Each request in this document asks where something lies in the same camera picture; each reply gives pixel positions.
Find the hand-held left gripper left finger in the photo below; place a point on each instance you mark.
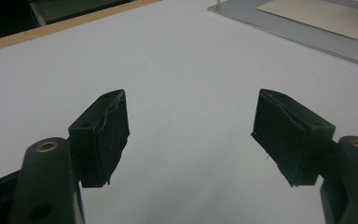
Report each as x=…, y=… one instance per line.
x=98, y=140

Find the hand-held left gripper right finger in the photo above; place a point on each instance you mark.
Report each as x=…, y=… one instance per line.
x=292, y=137

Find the beige flat board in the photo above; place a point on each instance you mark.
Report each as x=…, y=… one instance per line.
x=320, y=15

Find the dark furniture piece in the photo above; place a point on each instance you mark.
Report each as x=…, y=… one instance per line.
x=62, y=9

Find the thin metal rod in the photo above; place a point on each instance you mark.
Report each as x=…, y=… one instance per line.
x=218, y=3

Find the grey metal base plate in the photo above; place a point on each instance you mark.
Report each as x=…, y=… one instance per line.
x=329, y=34

